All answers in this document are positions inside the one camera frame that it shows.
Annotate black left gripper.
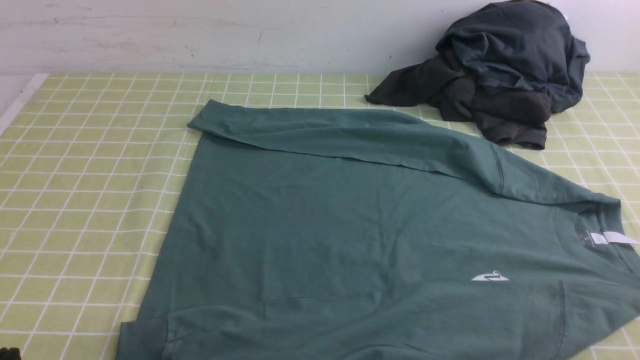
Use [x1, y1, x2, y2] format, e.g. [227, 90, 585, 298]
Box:
[0, 347, 22, 360]

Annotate green long-sleeve shirt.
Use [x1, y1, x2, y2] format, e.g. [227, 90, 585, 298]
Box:
[115, 100, 640, 360]

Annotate green checkered tablecloth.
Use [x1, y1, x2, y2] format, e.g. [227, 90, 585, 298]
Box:
[0, 73, 640, 360]

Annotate dark grey crumpled garment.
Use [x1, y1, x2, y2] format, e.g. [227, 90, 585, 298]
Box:
[365, 0, 591, 151]

